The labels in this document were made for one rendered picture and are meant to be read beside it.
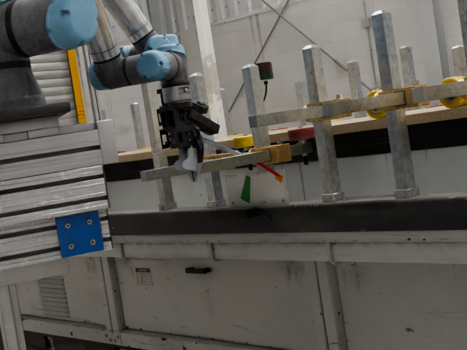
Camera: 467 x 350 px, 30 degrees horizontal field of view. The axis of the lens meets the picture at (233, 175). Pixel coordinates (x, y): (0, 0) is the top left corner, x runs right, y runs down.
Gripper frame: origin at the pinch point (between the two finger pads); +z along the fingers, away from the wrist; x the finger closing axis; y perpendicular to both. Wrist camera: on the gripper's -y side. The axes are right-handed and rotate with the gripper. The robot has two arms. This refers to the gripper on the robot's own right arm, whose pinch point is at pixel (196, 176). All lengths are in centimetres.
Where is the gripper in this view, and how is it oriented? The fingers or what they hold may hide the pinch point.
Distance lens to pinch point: 233.2
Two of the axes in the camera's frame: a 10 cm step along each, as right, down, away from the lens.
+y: -7.5, 1.4, -6.5
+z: 1.5, 9.9, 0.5
